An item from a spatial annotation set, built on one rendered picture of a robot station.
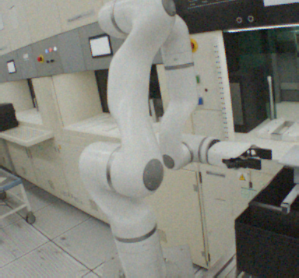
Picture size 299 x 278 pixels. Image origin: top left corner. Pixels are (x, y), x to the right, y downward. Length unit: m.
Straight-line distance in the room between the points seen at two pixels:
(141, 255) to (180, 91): 0.46
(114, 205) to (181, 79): 0.40
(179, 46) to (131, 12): 0.20
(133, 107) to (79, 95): 1.93
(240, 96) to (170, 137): 0.76
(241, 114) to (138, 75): 0.96
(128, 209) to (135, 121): 0.22
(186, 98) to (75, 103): 1.78
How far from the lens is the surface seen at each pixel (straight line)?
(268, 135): 1.52
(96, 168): 0.73
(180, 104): 0.91
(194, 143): 0.94
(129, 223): 0.77
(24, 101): 4.02
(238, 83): 1.57
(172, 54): 0.89
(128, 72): 0.72
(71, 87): 2.59
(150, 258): 0.84
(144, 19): 0.71
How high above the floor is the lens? 1.41
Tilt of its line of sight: 16 degrees down
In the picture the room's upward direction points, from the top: 11 degrees counter-clockwise
